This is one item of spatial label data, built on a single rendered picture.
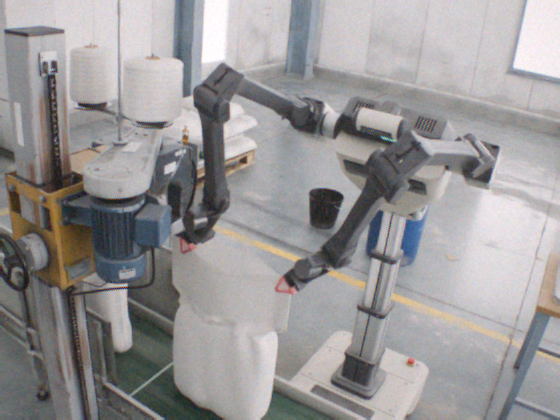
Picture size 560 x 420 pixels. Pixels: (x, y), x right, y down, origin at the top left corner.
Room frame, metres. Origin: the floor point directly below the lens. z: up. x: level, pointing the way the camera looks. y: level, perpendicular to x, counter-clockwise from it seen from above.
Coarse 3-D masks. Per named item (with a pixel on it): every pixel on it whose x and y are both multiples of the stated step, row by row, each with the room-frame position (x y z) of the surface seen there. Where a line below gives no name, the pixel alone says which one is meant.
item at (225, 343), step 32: (192, 256) 1.51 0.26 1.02; (224, 256) 1.57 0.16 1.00; (256, 256) 1.51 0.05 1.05; (192, 288) 1.50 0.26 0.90; (224, 288) 1.40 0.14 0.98; (256, 288) 1.40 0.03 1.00; (192, 320) 1.46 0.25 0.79; (224, 320) 1.40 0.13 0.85; (256, 320) 1.40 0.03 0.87; (192, 352) 1.45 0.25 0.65; (224, 352) 1.39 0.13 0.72; (256, 352) 1.35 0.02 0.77; (192, 384) 1.44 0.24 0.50; (224, 384) 1.38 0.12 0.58; (256, 384) 1.35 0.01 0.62; (224, 416) 1.38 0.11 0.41; (256, 416) 1.35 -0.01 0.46
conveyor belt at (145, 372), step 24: (144, 336) 1.82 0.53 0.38; (168, 336) 1.84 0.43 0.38; (120, 360) 1.65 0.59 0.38; (144, 360) 1.67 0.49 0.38; (168, 360) 1.69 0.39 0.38; (120, 384) 1.51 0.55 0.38; (144, 384) 1.53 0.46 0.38; (168, 384) 1.54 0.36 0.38; (168, 408) 1.41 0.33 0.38; (192, 408) 1.43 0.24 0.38; (288, 408) 1.48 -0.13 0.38
